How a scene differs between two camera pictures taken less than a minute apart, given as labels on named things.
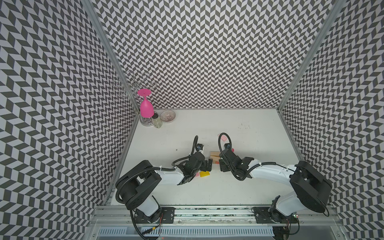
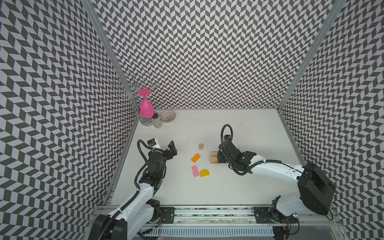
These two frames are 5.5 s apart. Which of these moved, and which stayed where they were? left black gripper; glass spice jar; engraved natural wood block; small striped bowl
Moved: left black gripper
Stayed: glass spice jar; small striped bowl; engraved natural wood block
